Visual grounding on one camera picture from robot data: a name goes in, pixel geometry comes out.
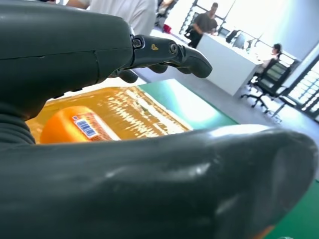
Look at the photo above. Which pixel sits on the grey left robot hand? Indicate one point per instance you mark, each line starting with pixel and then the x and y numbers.
pixel 149 191

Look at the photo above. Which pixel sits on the orange detergent bottle clear cap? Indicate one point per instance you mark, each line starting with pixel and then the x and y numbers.
pixel 60 127

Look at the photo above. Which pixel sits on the yellow plastic bag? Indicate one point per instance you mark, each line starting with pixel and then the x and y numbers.
pixel 139 112

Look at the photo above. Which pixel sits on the green table mat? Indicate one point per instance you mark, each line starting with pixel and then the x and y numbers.
pixel 189 105

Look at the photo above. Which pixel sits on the white office desk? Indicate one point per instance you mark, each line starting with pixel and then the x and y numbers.
pixel 224 62

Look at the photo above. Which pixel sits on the small red container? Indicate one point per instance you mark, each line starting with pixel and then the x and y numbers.
pixel 167 29

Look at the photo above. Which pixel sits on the standing person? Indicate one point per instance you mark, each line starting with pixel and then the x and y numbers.
pixel 202 24

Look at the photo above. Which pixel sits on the black office chair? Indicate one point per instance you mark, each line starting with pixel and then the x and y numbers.
pixel 270 79

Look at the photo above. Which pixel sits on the seated person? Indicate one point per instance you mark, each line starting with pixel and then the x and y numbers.
pixel 273 56

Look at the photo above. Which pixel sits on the black window grille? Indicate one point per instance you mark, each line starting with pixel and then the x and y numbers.
pixel 308 92

